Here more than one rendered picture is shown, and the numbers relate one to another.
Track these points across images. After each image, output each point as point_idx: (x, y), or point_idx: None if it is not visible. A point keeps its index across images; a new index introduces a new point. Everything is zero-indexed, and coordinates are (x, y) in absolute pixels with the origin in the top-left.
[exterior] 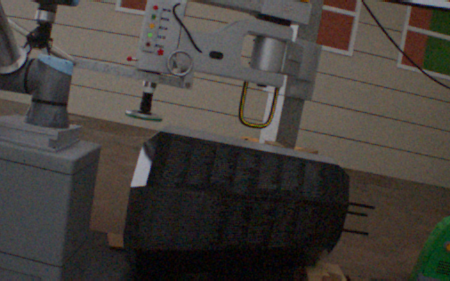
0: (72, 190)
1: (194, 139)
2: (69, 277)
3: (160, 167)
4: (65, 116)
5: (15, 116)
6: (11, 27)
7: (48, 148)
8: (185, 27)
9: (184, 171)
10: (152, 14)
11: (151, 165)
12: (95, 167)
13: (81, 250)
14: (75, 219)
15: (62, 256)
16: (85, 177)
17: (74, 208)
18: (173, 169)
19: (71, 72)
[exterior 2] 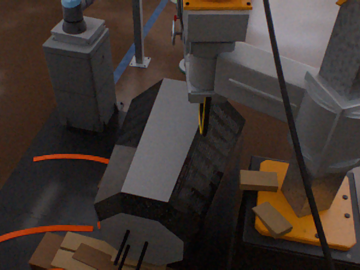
0: (47, 59)
1: (156, 95)
2: (69, 100)
3: (140, 96)
4: (67, 27)
5: (93, 20)
6: None
7: (53, 37)
8: (178, 2)
9: (136, 107)
10: None
11: (142, 93)
12: (83, 62)
13: (82, 97)
14: (61, 75)
15: (52, 84)
16: (66, 61)
17: (56, 69)
18: (138, 102)
19: (67, 6)
